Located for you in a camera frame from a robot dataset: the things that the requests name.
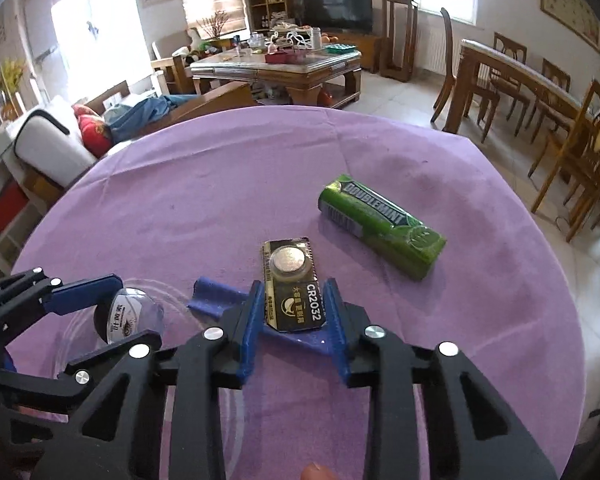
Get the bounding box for wooden sofa frame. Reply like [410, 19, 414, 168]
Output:
[82, 80, 258, 161]

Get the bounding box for white wall radiator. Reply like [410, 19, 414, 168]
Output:
[420, 25, 461, 73]

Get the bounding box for clear round plastic lid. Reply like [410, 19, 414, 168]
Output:
[55, 275, 246, 461]

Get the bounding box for wooden dining table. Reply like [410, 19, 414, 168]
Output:
[452, 39, 596, 141]

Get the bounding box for red patterned cushion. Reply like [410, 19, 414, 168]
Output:
[71, 104, 115, 158]

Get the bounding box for white cushion with black strap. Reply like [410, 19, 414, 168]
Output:
[12, 107, 98, 188]

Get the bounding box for yellow artificial flowers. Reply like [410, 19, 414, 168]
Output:
[0, 57, 31, 96]

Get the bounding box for green chewing gum pack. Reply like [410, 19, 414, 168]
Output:
[318, 174, 447, 281]

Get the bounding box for black button battery card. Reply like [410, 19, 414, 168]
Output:
[260, 236, 327, 333]

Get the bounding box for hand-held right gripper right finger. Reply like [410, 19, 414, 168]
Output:
[322, 277, 558, 480]

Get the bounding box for white shelf unit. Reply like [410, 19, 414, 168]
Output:
[0, 135, 51, 276]

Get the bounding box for wooden television stand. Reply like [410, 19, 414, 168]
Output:
[325, 30, 383, 73]

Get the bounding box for wooden armchair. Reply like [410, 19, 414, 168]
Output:
[150, 30, 201, 96]

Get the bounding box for vase with dry branches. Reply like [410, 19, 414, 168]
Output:
[197, 10, 236, 41]

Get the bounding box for black flat television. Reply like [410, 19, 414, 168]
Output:
[294, 0, 373, 33]

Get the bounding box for blue clothing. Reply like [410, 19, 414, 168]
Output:
[104, 94, 198, 138]

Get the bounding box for person's right hand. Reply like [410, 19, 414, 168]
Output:
[300, 462, 339, 480]

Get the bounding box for large framed floral picture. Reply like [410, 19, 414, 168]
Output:
[539, 0, 600, 55]

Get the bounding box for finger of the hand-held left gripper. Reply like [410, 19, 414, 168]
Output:
[0, 330, 163, 411]
[0, 269, 126, 333]

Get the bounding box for wooden dining chair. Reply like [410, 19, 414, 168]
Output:
[532, 58, 572, 143]
[527, 79, 600, 243]
[430, 7, 501, 143]
[492, 32, 531, 136]

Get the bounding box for wooden coffee table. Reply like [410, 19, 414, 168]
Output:
[190, 47, 363, 110]

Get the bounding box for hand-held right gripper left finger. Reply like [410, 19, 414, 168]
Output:
[30, 280, 265, 480]

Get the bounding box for glass balcony door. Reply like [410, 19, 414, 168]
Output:
[50, 0, 151, 106]

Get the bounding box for tall wooden plant stand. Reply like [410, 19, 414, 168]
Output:
[381, 0, 420, 83]

